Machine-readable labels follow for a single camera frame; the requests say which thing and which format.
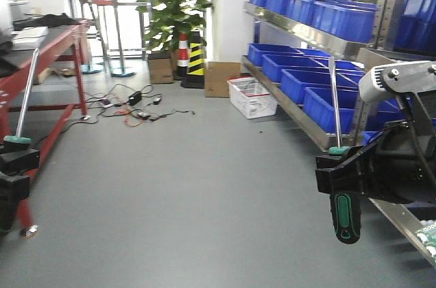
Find blue bin lower far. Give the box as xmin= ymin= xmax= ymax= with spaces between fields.
xmin=247 ymin=42 xmax=331 ymax=67

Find cables and power bricks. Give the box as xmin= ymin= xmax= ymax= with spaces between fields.
xmin=64 ymin=82 xmax=197 ymax=129

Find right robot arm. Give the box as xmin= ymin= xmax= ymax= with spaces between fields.
xmin=315 ymin=61 xmax=435 ymax=204

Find blue bin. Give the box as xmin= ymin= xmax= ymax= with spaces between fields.
xmin=280 ymin=69 xmax=362 ymax=104
xmin=247 ymin=42 xmax=331 ymax=67
xmin=261 ymin=53 xmax=358 ymax=83

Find red white traffic cone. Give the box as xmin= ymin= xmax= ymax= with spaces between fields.
xmin=174 ymin=33 xmax=189 ymax=80

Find blue bins upper shelf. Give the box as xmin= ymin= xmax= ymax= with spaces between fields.
xmin=249 ymin=0 xmax=377 ymax=44

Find red frame workbench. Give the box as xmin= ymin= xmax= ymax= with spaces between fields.
xmin=1 ymin=22 xmax=87 ymax=238

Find metal stool frame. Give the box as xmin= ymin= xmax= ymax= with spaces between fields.
xmin=69 ymin=0 xmax=150 ymax=78

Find metal storage shelf rack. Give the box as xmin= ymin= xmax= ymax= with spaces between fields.
xmin=240 ymin=0 xmax=436 ymax=268

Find flat cardboard box floor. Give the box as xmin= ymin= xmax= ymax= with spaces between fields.
xmin=204 ymin=61 xmax=240 ymax=98

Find cross green screwdriver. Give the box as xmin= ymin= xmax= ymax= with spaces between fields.
xmin=0 ymin=48 xmax=40 ymax=234

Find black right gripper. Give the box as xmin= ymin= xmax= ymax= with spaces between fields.
xmin=315 ymin=122 xmax=435 ymax=204

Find yellow black traffic cone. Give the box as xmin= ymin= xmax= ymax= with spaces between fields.
xmin=181 ymin=31 xmax=205 ymax=89

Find small cardboard box floor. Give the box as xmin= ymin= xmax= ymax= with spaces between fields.
xmin=147 ymin=51 xmax=174 ymax=84

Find white plastic basket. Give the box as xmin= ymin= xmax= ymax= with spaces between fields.
xmin=227 ymin=77 xmax=277 ymax=119

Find green potted plant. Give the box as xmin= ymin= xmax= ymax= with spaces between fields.
xmin=136 ymin=0 xmax=213 ymax=51

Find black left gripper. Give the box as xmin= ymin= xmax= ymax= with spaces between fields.
xmin=1 ymin=149 xmax=40 ymax=230

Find blue bin lower shelf front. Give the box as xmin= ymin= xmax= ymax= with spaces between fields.
xmin=302 ymin=87 xmax=358 ymax=134

